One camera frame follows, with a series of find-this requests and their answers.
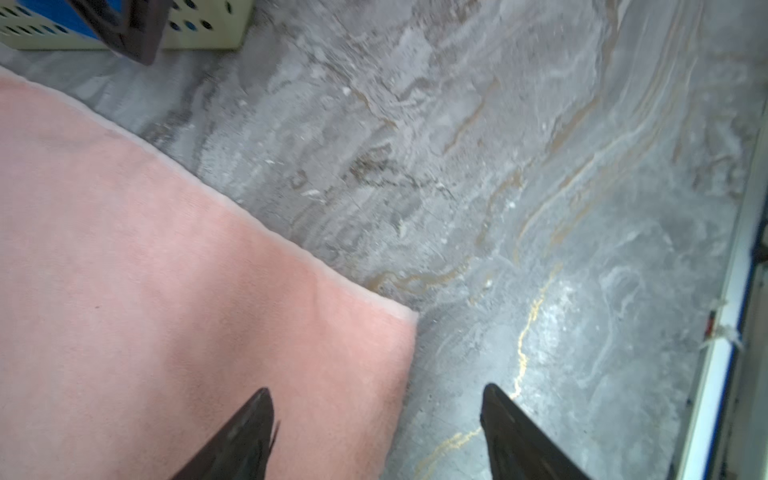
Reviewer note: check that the aluminium rail frame front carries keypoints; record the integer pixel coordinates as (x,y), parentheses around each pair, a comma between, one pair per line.
(694,456)

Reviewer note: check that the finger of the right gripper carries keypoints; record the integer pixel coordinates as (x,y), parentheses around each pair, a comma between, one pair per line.
(135,31)

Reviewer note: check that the blue towel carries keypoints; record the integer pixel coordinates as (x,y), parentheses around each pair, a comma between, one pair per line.
(64,14)

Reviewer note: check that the pink towel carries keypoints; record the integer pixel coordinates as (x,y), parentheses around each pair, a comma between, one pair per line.
(140,309)

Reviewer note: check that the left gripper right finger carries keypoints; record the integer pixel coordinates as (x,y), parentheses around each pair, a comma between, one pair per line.
(517,447)

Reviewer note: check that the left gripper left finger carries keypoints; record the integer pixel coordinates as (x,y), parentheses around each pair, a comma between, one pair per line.
(241,448)

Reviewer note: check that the yellow-green plastic basket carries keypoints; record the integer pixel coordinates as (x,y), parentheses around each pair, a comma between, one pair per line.
(192,25)

